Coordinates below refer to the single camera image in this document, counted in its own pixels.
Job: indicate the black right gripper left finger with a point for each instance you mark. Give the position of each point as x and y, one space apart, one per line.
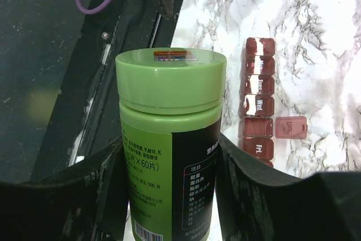
86 201

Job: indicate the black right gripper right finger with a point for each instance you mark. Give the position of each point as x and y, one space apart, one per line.
258 202

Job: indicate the brown weekly pill organizer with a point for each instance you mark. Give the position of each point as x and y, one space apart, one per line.
259 127

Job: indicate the green pill bottle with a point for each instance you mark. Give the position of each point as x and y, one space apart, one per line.
170 103

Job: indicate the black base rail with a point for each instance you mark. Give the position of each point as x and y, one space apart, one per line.
85 118

